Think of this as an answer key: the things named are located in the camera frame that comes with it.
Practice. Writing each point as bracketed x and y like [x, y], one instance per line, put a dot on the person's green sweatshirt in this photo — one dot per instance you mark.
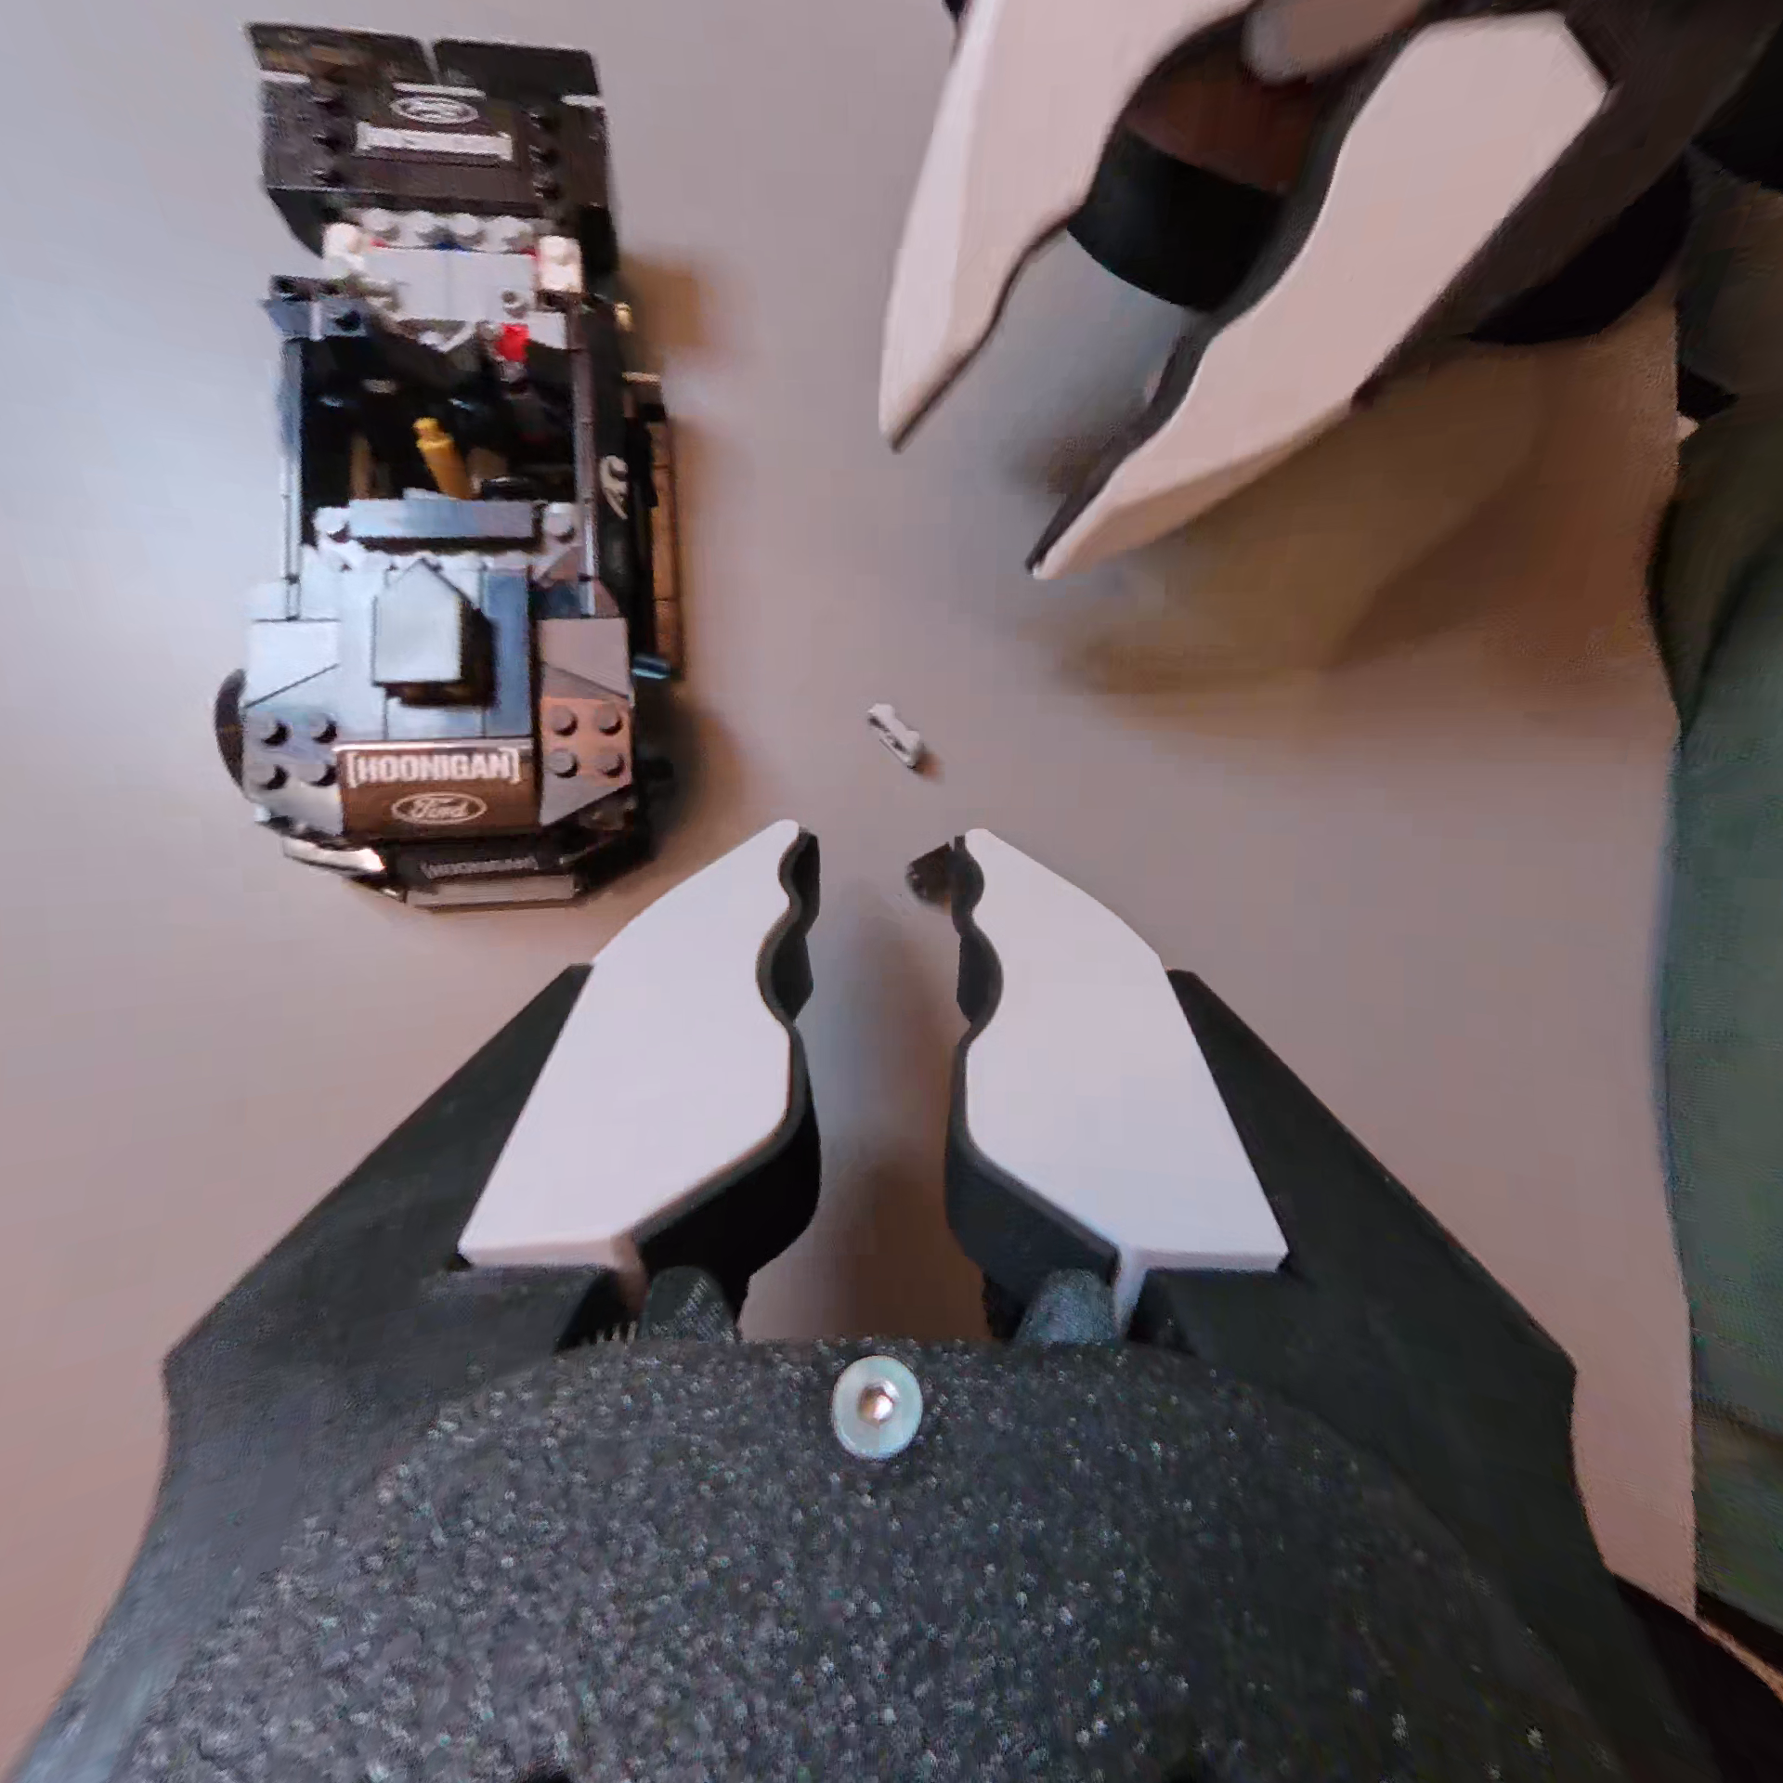
[1729, 976]

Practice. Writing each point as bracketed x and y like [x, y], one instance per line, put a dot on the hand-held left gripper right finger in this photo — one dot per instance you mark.
[1115, 1101]

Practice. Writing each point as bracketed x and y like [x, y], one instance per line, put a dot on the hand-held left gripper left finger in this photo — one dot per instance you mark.
[656, 1087]

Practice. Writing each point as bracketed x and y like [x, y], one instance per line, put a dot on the black lego car model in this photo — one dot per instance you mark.
[446, 614]

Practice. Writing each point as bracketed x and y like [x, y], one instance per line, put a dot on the small dark grey lego piece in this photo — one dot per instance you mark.
[937, 873]

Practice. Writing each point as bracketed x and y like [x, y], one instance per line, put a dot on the small light grey lego piece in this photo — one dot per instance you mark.
[894, 733]

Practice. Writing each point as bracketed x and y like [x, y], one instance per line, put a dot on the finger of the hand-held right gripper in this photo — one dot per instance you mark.
[1394, 251]
[1006, 167]

